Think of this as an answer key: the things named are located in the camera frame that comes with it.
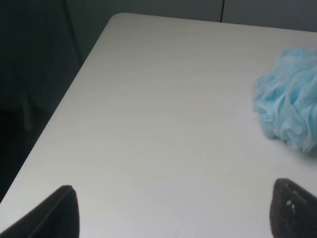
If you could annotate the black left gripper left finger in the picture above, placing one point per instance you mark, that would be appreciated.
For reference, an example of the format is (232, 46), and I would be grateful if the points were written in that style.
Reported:
(55, 217)

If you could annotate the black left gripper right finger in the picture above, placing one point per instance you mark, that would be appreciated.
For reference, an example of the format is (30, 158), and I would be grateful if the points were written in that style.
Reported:
(293, 211)

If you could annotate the light blue mesh bath sponge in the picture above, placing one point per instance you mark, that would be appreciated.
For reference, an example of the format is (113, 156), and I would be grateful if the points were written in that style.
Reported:
(285, 99)

